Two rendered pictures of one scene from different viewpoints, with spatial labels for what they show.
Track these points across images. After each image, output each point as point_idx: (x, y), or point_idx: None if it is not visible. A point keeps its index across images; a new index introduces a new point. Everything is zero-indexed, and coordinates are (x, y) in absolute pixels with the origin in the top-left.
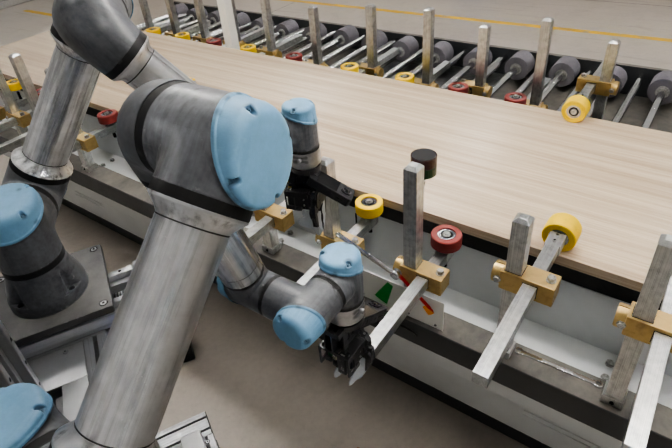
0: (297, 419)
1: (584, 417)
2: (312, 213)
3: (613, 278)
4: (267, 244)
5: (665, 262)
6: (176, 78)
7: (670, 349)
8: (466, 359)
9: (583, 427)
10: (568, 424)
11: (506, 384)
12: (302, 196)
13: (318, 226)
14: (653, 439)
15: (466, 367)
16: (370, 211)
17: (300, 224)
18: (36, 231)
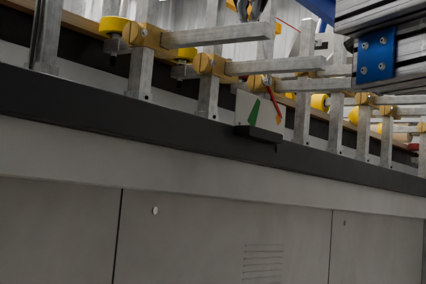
0: None
1: (338, 171)
2: None
3: (284, 99)
4: (144, 89)
5: (346, 37)
6: None
7: (351, 93)
8: (299, 158)
9: (326, 198)
10: (322, 202)
11: (315, 170)
12: None
13: (262, 11)
14: (355, 165)
15: (299, 168)
16: (197, 51)
17: (253, 8)
18: None
